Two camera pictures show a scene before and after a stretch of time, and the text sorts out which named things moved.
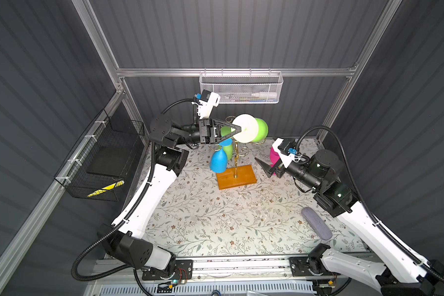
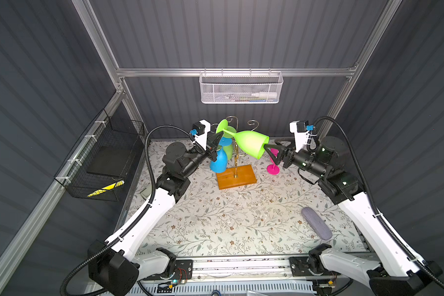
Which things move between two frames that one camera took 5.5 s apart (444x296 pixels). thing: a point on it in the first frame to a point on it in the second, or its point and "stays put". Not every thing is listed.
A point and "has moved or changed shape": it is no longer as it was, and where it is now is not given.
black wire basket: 97,168 stays put
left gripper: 207,132 to 210,149
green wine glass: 226,131 stays put
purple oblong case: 316,224 stays put
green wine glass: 253,129 has moved or changed shape
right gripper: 267,169 to 289,153
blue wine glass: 218,162 stays put
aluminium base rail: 269,268 stays put
